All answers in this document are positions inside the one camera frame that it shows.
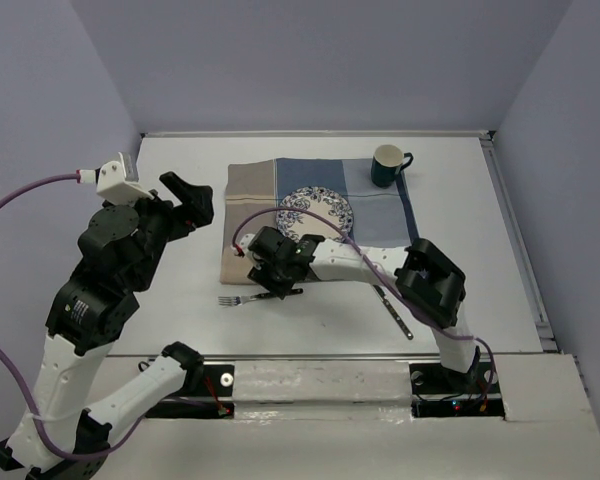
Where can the dark green mug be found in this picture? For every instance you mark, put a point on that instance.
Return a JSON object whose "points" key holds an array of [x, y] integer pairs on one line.
{"points": [[388, 162]]}

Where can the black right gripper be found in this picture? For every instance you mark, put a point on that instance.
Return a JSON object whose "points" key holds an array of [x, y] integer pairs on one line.
{"points": [[260, 276]]}

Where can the steak knife dark handle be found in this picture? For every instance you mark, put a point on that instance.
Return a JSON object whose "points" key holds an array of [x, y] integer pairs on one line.
{"points": [[393, 312]]}

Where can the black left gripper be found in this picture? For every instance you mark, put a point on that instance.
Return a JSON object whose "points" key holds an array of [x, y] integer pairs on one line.
{"points": [[198, 209]]}

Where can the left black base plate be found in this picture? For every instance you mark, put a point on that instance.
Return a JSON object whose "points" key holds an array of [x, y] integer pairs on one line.
{"points": [[209, 398]]}

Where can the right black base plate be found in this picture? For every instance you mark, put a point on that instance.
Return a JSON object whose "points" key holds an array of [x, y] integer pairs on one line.
{"points": [[433, 396]]}

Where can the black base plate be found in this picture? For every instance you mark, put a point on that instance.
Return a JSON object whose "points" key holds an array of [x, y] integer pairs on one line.
{"points": [[433, 396], [209, 398]]}

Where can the blue beige checked placemat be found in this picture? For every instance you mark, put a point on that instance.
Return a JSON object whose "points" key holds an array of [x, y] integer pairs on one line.
{"points": [[381, 217]]}

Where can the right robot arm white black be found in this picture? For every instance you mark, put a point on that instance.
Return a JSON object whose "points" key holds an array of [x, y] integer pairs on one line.
{"points": [[424, 279]]}

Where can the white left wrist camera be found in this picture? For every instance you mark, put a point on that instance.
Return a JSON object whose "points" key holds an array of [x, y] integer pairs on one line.
{"points": [[118, 181]]}

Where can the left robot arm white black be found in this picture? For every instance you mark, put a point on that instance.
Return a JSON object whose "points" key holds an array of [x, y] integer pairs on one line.
{"points": [[61, 434]]}

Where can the blue floral plate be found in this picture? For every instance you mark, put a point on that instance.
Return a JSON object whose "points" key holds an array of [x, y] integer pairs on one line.
{"points": [[321, 201]]}

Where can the silver fork dark handle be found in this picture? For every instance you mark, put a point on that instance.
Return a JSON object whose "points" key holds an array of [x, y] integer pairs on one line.
{"points": [[233, 301]]}

